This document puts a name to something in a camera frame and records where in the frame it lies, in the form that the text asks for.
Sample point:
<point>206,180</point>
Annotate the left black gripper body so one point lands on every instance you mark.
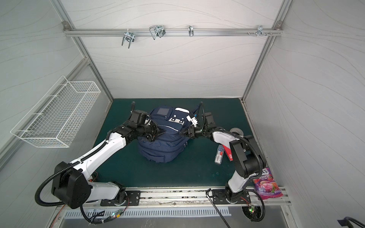
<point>150,131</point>

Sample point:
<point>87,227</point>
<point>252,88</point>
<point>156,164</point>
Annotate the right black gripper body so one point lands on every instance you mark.
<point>192,131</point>

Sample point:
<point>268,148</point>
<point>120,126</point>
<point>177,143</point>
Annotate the red box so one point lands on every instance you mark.
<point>228,153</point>

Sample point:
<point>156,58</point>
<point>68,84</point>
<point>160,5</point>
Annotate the clear pen case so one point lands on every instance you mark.
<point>219,154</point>

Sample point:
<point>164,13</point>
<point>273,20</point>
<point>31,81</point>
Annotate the middle metal hook clamp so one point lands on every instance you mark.
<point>157,31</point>

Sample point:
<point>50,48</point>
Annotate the clear tape roll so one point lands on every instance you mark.
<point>237,131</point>

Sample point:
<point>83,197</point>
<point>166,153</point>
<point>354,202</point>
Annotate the pink snack pouch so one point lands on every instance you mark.
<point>266,186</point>

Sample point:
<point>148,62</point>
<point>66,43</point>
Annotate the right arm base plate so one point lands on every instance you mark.
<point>219,196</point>

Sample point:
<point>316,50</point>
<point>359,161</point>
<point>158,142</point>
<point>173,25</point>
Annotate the navy blue student backpack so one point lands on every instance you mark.
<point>169,145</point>

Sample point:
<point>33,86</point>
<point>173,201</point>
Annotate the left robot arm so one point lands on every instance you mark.
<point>70,184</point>

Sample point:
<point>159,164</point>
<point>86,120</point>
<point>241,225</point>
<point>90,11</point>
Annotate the right metal hook clamp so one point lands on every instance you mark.
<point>260,32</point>

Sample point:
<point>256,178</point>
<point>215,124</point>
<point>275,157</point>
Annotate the aluminium top rail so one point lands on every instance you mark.
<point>170,32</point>

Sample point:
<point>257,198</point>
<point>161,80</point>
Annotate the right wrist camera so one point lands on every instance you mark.
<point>191,118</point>

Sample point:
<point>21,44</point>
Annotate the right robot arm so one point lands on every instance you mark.
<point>247,158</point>

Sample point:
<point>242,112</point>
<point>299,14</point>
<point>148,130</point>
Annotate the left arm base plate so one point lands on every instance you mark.
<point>132,198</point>

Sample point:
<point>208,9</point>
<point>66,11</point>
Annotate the small metal ring clamp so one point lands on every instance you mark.
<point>191,31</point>

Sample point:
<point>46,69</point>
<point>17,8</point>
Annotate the left metal hook clamp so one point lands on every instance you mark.
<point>128,38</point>

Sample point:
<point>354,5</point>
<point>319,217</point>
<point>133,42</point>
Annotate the white wire basket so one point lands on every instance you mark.
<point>54,121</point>

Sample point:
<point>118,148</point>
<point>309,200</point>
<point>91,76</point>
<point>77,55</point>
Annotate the metal hook clamp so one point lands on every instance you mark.
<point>128,38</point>
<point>157,31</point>
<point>260,32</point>

